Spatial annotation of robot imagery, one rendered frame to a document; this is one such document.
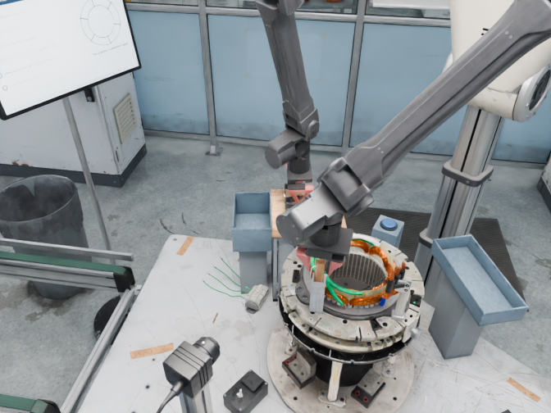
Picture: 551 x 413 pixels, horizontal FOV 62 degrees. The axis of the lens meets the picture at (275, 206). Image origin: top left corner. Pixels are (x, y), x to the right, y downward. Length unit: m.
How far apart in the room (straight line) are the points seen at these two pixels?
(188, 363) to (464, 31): 0.93
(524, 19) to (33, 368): 2.28
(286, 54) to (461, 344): 0.86
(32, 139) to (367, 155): 2.97
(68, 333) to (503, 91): 2.12
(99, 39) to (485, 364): 1.51
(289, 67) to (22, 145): 2.73
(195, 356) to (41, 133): 2.92
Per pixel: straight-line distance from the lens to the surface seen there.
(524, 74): 1.16
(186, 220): 2.97
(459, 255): 1.30
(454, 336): 1.30
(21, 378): 2.45
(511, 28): 0.62
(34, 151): 3.52
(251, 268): 1.36
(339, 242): 0.84
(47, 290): 2.64
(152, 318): 1.42
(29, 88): 1.58
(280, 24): 0.94
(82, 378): 1.48
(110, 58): 1.71
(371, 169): 0.68
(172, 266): 1.55
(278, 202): 1.31
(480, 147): 1.30
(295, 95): 1.07
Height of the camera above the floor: 1.86
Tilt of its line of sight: 38 degrees down
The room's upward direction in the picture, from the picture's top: 1 degrees clockwise
